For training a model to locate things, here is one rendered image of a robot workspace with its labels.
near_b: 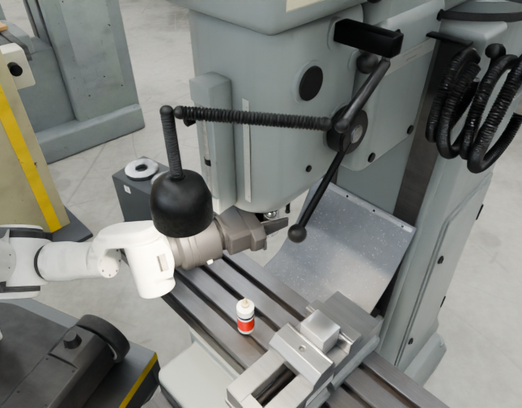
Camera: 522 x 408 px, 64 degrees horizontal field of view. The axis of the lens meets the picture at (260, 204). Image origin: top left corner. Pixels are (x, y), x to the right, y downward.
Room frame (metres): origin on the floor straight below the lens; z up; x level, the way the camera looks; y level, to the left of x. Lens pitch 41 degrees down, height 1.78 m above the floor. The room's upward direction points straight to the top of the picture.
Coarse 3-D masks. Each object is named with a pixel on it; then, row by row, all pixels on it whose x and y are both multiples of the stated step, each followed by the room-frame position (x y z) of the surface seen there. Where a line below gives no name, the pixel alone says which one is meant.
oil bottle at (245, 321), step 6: (240, 300) 0.59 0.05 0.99; (246, 300) 0.57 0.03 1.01; (240, 306) 0.57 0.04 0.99; (246, 306) 0.56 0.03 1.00; (252, 306) 0.57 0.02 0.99; (240, 312) 0.55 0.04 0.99; (246, 312) 0.55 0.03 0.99; (252, 312) 0.56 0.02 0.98; (240, 318) 0.55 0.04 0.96; (246, 318) 0.55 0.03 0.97; (252, 318) 0.56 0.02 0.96; (240, 324) 0.55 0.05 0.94; (246, 324) 0.55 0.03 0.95; (252, 324) 0.56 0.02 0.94; (240, 330) 0.56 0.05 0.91; (246, 330) 0.55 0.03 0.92; (252, 330) 0.56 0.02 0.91
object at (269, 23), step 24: (168, 0) 0.54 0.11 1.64; (192, 0) 0.50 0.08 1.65; (216, 0) 0.48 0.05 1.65; (240, 0) 0.45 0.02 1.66; (264, 0) 0.43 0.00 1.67; (288, 0) 0.44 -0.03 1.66; (312, 0) 0.46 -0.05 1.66; (336, 0) 0.49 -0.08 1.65; (360, 0) 0.53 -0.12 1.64; (240, 24) 0.46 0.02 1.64; (264, 24) 0.43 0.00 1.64; (288, 24) 0.44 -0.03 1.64
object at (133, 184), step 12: (144, 156) 1.01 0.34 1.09; (132, 168) 0.94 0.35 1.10; (144, 168) 0.95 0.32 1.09; (156, 168) 0.94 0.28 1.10; (168, 168) 0.95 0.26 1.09; (120, 180) 0.90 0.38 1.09; (132, 180) 0.90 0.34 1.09; (144, 180) 0.90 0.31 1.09; (120, 192) 0.91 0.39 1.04; (132, 192) 0.88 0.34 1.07; (144, 192) 0.85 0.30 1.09; (120, 204) 0.92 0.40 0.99; (132, 204) 0.89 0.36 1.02; (144, 204) 0.86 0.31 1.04; (132, 216) 0.90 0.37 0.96; (144, 216) 0.86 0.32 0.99
